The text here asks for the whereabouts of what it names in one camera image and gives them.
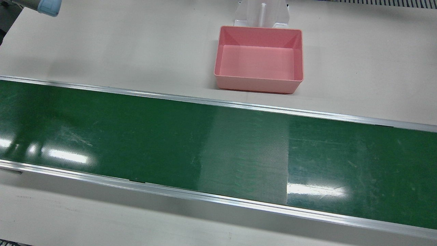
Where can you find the green conveyor belt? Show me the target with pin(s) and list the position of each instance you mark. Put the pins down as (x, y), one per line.
(136, 136)

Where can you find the white plastic stand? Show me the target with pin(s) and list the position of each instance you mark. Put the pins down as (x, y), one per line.
(249, 13)

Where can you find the aluminium conveyor rail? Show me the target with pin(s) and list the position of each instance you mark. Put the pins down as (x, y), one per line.
(218, 102)
(218, 199)

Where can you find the ribbed metal grille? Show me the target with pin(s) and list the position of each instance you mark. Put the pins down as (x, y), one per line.
(392, 2)

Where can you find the pink plastic box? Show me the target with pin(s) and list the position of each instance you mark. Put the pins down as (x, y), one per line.
(256, 83)

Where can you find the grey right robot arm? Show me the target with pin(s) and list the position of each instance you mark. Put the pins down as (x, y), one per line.
(49, 7)

